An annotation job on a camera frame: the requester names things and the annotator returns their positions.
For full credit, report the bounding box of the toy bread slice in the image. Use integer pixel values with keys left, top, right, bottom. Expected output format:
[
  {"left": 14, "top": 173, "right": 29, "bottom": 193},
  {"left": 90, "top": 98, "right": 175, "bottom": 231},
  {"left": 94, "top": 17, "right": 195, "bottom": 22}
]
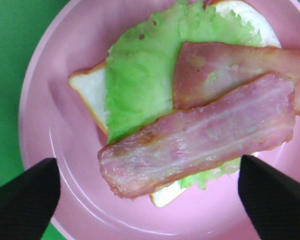
[{"left": 69, "top": 0, "right": 282, "bottom": 208}]

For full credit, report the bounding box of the pink round plate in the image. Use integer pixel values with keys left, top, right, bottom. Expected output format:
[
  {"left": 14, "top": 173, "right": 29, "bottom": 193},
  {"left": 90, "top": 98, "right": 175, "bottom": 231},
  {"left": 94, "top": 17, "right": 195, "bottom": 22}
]
[{"left": 18, "top": 0, "right": 300, "bottom": 240}]

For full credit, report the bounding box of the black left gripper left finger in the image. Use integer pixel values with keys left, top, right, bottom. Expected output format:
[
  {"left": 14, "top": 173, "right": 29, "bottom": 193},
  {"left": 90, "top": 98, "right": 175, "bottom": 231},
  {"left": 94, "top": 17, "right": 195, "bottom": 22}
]
[{"left": 0, "top": 158, "right": 61, "bottom": 240}]

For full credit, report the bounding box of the toy bacon strip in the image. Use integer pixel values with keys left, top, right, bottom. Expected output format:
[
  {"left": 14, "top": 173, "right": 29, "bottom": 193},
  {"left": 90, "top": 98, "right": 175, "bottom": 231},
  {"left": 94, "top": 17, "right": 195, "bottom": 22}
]
[
  {"left": 172, "top": 41, "right": 300, "bottom": 116},
  {"left": 98, "top": 73, "right": 296, "bottom": 199}
]

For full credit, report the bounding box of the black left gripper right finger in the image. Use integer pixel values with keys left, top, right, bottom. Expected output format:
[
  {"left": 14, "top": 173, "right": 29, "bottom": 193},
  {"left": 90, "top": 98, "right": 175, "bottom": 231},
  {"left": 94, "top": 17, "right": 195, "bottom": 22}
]
[{"left": 238, "top": 155, "right": 300, "bottom": 240}]

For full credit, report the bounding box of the green tablecloth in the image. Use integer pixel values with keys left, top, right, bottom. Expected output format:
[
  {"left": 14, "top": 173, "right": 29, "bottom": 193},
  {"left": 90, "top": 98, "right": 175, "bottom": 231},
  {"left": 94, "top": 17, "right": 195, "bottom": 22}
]
[{"left": 0, "top": 0, "right": 73, "bottom": 240}]

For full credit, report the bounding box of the green toy lettuce leaf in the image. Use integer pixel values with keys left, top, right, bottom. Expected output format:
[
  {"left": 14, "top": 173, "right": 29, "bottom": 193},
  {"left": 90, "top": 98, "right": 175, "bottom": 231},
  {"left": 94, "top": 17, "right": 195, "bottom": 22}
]
[{"left": 103, "top": 0, "right": 263, "bottom": 191}]

